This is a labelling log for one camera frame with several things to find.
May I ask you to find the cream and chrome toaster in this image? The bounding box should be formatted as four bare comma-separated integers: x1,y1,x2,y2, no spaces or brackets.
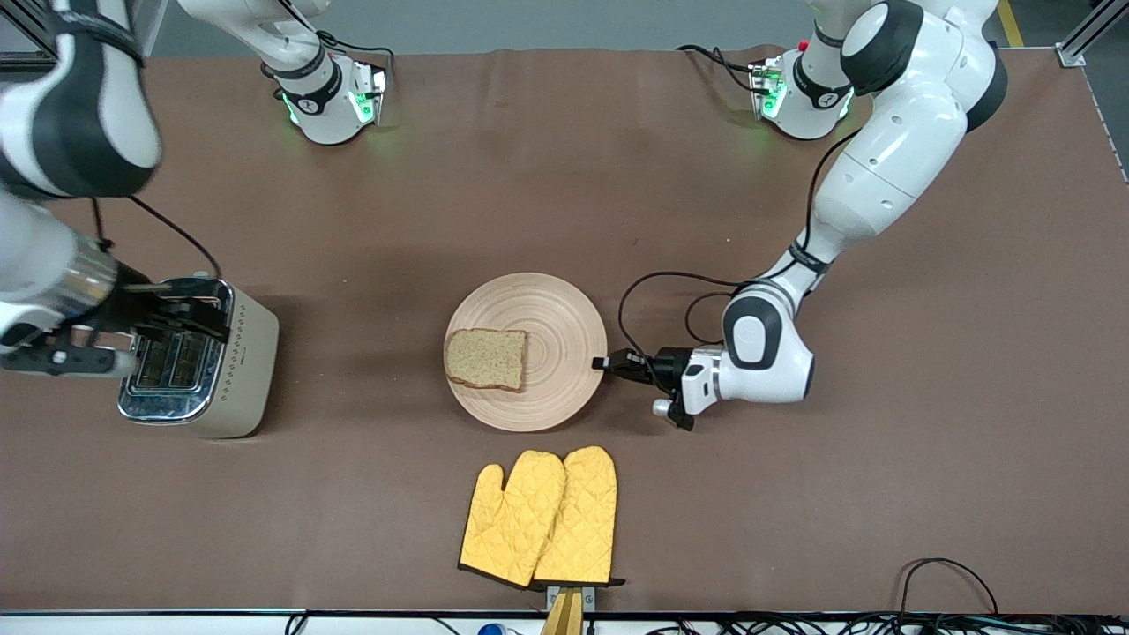
117,274,281,440

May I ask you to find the black left arm base cable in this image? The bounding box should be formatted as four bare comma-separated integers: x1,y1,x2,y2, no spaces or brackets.
676,43,770,94

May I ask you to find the black looped cable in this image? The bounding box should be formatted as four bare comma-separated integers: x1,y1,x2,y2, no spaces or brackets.
897,557,1000,618

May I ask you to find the black right arm base cable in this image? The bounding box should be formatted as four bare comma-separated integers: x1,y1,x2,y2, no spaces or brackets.
260,0,396,93

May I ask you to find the round wooden plate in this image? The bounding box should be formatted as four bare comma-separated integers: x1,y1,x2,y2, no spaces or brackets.
442,272,609,434

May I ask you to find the black cable bundle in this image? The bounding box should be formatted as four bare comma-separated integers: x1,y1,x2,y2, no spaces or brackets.
648,612,1129,635

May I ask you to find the brown bread slice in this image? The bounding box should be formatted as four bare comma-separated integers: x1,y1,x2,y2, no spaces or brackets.
444,327,530,393

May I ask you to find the yellow quilted oven mitt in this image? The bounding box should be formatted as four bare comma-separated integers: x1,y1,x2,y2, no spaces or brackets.
532,445,627,588
458,450,568,590

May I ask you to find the brown table mat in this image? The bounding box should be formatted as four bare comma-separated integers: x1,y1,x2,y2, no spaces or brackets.
0,46,1129,616

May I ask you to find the aluminium frame profile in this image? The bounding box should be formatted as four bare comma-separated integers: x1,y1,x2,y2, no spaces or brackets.
1055,0,1129,69
0,0,170,73

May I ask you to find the black arm base cable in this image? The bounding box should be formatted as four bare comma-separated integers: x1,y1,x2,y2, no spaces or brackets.
676,43,770,94
260,0,396,93

